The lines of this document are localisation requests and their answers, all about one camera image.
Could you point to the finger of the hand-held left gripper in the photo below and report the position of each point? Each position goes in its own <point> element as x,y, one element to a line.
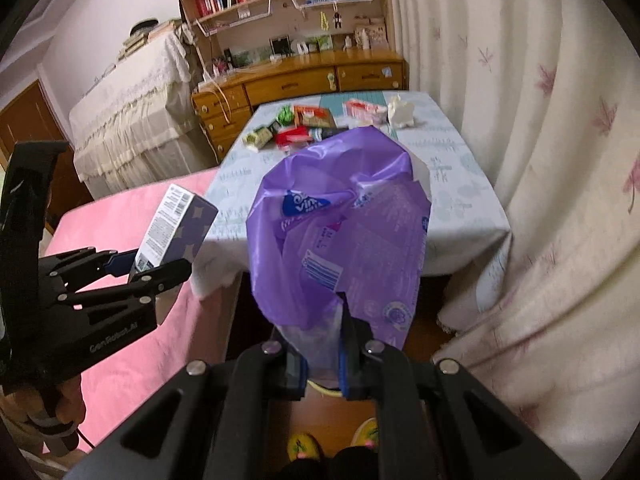
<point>160,275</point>
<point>120,263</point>

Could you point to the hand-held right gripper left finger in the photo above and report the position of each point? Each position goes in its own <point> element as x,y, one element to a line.
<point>295,377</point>

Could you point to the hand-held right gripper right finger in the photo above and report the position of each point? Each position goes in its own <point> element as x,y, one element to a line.
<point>344,372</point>

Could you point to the round cream-rimmed waste bin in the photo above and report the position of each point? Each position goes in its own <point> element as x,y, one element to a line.
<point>325,390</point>

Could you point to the purple cardboard box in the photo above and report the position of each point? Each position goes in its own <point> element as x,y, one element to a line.
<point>185,220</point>

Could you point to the purple plastic bag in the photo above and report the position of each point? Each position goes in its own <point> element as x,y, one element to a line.
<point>340,185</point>

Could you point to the person's left forearm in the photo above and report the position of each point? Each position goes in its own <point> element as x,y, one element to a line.
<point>45,425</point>

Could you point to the person's left hand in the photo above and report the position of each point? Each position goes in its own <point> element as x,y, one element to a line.
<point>70,400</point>

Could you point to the black trousers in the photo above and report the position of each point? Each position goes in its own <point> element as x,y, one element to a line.
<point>355,465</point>

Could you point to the white lace dust cover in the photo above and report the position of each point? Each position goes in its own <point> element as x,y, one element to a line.
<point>135,120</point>

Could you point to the olive green packet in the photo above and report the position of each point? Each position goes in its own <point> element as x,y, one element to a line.
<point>257,138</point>

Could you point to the brown wooden door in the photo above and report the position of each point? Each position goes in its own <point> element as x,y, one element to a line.
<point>30,110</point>

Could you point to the green wrapper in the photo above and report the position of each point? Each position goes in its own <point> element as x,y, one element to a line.
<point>285,115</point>

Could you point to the brown and red snack packet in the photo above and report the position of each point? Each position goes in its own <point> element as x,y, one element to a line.
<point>315,116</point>

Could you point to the stack of books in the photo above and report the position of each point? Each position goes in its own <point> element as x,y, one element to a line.
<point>145,40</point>

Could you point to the white patterned tablecloth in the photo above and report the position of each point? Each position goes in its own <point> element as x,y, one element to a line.
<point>460,180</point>

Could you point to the wooden desk with drawers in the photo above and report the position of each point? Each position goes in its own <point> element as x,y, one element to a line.
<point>290,85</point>

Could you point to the teal striped table runner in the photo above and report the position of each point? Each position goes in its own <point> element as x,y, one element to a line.
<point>335,99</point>

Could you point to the red and white carton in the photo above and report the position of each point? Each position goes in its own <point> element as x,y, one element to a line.
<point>362,109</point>

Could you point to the white crumpled paper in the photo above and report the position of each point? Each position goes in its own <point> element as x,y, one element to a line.
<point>402,110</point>

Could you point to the wooden bookshelf hutch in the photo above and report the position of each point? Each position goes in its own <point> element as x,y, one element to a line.
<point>300,22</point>

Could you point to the white floral curtain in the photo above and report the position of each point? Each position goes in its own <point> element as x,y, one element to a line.
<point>525,110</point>

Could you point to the black photo frame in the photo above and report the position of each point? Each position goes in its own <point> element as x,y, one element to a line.
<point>280,45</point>

